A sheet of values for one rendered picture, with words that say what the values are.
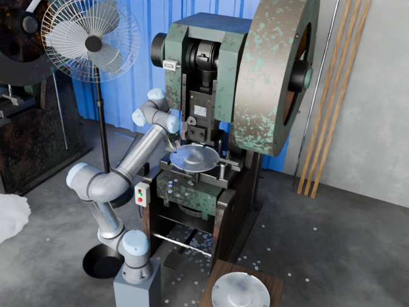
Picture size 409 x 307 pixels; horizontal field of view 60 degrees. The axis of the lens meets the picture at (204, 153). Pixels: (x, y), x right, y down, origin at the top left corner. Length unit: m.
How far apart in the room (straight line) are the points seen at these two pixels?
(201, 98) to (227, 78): 0.22
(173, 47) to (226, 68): 0.30
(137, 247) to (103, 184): 0.42
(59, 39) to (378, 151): 2.51
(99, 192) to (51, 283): 1.21
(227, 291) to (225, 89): 1.02
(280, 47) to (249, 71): 0.15
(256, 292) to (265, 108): 0.96
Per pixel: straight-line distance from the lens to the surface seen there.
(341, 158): 3.29
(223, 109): 1.85
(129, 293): 1.89
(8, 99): 3.18
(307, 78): 1.77
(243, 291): 1.93
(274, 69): 1.43
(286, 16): 1.50
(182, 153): 2.11
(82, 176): 1.46
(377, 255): 2.93
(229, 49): 1.75
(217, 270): 2.03
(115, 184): 1.40
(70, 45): 2.34
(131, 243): 1.71
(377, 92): 3.04
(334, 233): 2.96
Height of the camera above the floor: 1.91
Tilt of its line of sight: 32 degrees down
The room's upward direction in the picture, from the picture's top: 4 degrees clockwise
